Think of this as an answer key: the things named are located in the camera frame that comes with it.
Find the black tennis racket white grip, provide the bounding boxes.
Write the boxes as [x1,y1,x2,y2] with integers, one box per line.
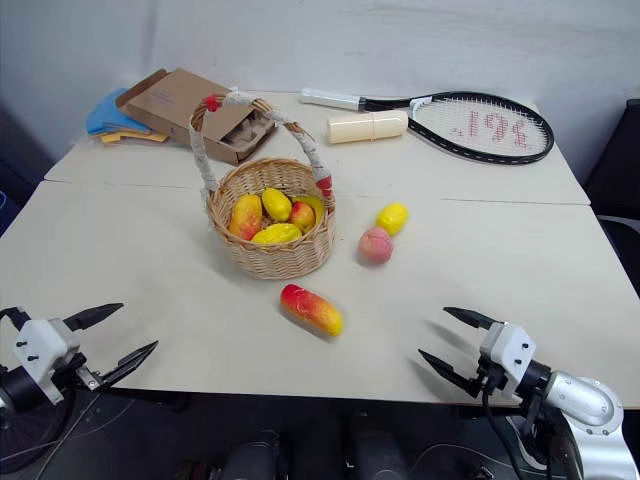
[300,87,556,167]

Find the dark rounded shape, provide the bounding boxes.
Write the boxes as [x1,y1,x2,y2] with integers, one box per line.
[222,429,289,480]

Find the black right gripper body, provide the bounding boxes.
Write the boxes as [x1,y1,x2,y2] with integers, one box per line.
[468,349,507,399]

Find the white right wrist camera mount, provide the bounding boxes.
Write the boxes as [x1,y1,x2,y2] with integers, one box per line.
[477,321,538,401]

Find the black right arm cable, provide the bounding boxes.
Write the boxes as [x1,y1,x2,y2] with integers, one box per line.
[479,372,561,480]

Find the wicker basket with wrapped handle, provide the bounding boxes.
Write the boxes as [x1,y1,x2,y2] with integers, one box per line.
[188,91,337,281]

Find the small red-yellow apple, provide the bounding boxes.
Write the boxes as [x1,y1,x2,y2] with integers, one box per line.
[288,200,317,235]

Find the yellow ridged starfruit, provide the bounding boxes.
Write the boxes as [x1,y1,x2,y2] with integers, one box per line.
[250,222,304,247]

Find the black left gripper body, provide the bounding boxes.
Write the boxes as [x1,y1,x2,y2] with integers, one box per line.
[72,350,109,393]

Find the open brown cardboard box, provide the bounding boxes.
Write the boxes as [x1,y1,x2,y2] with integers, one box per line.
[115,67,278,168]

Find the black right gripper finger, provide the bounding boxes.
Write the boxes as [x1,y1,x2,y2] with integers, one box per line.
[442,306,507,331]
[417,348,482,399]

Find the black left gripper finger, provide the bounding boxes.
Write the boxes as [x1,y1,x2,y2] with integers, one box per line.
[93,340,160,389]
[63,302,125,333]

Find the red-yellow mango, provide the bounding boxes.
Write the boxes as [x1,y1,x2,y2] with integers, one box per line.
[279,283,345,338]
[228,193,264,242]

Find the yellow lemon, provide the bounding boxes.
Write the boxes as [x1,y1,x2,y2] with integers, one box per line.
[261,187,294,223]
[375,201,411,238]

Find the yellow paper envelopes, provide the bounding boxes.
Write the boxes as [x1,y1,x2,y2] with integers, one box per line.
[97,127,170,146]

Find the pink peach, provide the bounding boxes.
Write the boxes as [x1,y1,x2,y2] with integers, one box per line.
[356,226,395,267]

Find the cream rolled mat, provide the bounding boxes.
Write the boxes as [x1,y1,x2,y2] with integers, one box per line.
[326,109,410,146]

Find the blue cloth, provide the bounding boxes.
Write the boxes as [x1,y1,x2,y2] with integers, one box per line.
[85,87,152,137]

